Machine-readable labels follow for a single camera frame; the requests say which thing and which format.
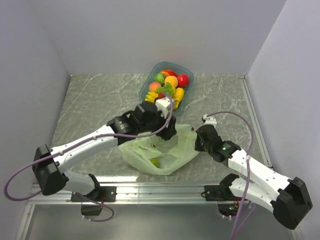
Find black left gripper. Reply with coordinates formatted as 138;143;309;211
138;107;177;140

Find pink orange peach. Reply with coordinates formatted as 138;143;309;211
148;81;162;93

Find pale green plastic bag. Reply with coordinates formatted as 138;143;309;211
119;124;199;176

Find green grape bunch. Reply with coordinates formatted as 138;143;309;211
155;82;176;96

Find yellow banana bunch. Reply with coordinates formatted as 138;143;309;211
144;91;181;110

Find orange round fruit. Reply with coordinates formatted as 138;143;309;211
164;76;178;88

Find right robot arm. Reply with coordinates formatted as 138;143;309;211
195;124;313;230

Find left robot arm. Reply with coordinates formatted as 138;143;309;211
32;97;177;201

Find green round fruit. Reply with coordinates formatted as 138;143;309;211
154;72;166;85

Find yellow mango in tray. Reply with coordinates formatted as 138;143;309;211
172;87;185;110

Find red orange mango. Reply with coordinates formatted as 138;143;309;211
160;69;178;77

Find red apple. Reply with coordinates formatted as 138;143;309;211
177;74;190;88

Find teal plastic tray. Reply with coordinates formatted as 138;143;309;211
139;61;194;114

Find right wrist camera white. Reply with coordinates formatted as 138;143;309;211
202;114;217;127

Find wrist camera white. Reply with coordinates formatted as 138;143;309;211
202;114;217;127
155;93;175;119

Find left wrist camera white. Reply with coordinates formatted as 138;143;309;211
155;93;175;119

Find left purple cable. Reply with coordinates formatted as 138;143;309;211
3;93;175;222

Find purple cable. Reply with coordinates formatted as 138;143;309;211
3;93;175;222
207;111;257;240

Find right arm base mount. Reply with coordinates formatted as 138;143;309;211
201;173;242;219

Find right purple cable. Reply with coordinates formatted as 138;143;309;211
207;111;257;240

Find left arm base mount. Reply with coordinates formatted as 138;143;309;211
70;186;117;217

